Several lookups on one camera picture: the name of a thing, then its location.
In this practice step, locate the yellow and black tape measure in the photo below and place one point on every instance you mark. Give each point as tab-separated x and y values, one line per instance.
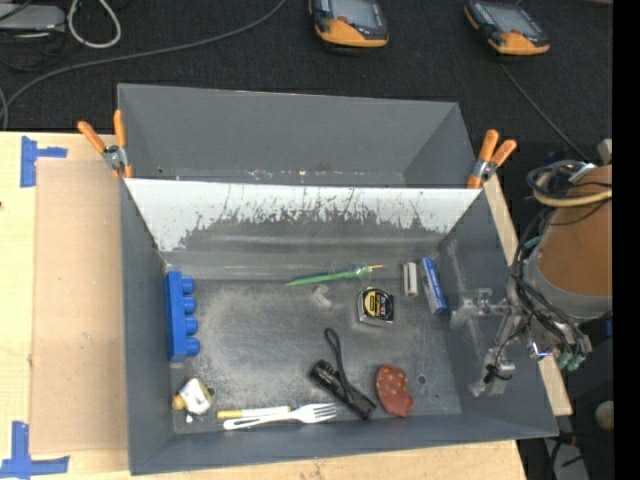
376	307

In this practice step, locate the grey metal bin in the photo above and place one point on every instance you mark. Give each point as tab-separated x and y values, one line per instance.
280	338

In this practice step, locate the green pen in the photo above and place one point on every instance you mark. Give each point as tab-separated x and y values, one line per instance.
325	275

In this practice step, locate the blue toy building block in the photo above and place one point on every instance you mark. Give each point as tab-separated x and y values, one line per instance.
176	318

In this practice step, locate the small clear plastic piece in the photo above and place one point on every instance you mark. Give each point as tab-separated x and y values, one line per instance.
321	296

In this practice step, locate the small white block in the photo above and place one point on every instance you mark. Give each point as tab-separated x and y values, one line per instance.
410	279

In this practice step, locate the white plastic fork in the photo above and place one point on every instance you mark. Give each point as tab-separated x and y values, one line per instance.
295	414

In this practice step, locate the white and yellow toy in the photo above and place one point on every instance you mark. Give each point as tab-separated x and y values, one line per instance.
196	397

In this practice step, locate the brown cardboard board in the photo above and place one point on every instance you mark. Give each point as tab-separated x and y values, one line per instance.
75	293

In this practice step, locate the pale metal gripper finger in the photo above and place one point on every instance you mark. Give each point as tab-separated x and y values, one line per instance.
467	310
492	380

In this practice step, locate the red-brown sanding pad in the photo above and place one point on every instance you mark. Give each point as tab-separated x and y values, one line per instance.
394	390

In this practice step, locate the blue and white tube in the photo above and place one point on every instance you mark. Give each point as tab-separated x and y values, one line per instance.
434	288

